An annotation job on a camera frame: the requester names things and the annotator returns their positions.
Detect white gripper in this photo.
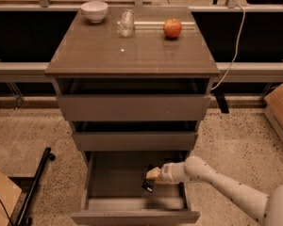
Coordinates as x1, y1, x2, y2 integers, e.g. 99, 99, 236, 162
146, 163, 178, 185

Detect black rxbar chocolate bar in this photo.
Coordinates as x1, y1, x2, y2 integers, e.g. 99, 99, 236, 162
141, 164, 155, 193

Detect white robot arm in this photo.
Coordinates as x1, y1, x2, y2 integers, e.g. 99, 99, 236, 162
143, 156, 283, 226

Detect grey bottom drawer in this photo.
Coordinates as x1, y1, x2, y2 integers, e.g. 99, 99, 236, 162
71, 151, 200, 226

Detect grey drawer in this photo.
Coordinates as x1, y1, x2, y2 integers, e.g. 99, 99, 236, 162
71, 151, 200, 226
73, 121, 197, 152
57, 94, 210, 121

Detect grey middle drawer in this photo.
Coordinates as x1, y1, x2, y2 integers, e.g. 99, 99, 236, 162
73, 121, 197, 152

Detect grey drawer cabinet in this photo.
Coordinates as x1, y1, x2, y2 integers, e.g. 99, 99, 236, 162
44, 6, 221, 162

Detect grey top drawer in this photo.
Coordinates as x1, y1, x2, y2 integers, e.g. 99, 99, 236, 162
57, 94, 210, 121

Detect black metal bar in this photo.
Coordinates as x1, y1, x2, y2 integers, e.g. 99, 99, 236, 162
15, 147, 56, 226

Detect right cardboard box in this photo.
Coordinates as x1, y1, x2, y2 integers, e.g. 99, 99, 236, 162
264, 84, 283, 142

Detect cardboard box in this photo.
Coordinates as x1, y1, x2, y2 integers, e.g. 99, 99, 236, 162
0, 170, 22, 226
264, 84, 283, 142

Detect red apple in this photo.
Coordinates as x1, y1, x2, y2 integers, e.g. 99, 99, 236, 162
163, 19, 182, 39

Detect left cardboard box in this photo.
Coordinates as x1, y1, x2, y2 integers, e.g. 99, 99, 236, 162
0, 170, 22, 226

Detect clear glass jar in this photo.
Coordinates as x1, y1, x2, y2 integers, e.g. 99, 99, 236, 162
118, 9, 135, 38

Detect white ceramic bowl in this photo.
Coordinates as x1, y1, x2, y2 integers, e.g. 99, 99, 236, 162
80, 1, 108, 23

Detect white power cable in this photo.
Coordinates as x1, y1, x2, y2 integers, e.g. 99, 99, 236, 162
210, 4, 247, 91

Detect grey metal rail frame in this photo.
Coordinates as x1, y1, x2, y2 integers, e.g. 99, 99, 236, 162
0, 62, 283, 83

